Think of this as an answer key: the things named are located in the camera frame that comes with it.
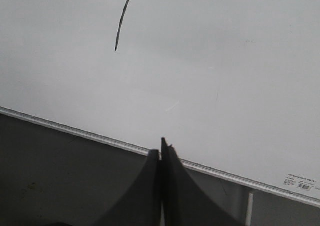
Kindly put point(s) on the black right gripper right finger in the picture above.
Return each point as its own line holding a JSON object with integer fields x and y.
{"x": 184, "y": 202}

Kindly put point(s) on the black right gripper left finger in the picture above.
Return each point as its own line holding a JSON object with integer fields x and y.
{"x": 140, "y": 205}

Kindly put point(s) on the white barcode label sticker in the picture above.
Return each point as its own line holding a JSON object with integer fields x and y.
{"x": 302, "y": 183}

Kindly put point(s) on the white vertical post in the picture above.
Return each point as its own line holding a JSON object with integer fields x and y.
{"x": 249, "y": 212}

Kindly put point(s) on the white whiteboard with aluminium frame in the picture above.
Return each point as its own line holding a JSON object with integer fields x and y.
{"x": 233, "y": 85}

